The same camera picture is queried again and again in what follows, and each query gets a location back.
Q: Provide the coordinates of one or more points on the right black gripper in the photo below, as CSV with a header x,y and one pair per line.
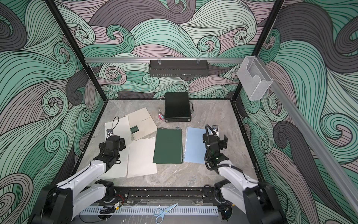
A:
x,y
222,143

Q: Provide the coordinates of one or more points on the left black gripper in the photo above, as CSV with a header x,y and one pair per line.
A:
x,y
121,143

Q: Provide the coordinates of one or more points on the light blue spiral notebook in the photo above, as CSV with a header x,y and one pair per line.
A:
x,y
195,149

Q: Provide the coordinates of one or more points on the beige spiral notebook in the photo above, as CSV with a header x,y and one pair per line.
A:
x,y
141,124

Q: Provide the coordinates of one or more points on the dark green spiral notebook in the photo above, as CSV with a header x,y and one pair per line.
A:
x,y
168,146

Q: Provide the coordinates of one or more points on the torn white lined page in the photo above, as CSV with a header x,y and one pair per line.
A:
x,y
121,128

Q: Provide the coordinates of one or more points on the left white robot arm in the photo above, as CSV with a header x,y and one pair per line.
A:
x,y
61,203

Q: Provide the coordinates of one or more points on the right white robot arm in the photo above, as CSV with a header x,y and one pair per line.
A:
x,y
258,200

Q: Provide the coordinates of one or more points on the black case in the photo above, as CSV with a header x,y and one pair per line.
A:
x,y
177,107

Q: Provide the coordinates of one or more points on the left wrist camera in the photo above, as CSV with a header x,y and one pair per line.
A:
x,y
109,132

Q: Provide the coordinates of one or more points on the white slotted cable duct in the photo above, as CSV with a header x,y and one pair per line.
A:
x,y
150,210

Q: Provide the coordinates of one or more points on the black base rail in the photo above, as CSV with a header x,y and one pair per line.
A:
x,y
205,194

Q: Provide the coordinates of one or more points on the clear wall holder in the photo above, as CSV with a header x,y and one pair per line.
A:
x,y
254,77

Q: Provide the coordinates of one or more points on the aluminium rail back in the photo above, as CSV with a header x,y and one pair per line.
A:
x,y
159,59

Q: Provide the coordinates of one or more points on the aluminium rail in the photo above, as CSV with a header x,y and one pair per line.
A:
x,y
159,59
337,173

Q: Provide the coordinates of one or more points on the black wall tray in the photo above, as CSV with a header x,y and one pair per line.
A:
x,y
176,68

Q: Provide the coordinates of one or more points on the aluminium rail right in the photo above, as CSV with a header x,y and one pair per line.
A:
x,y
337,173

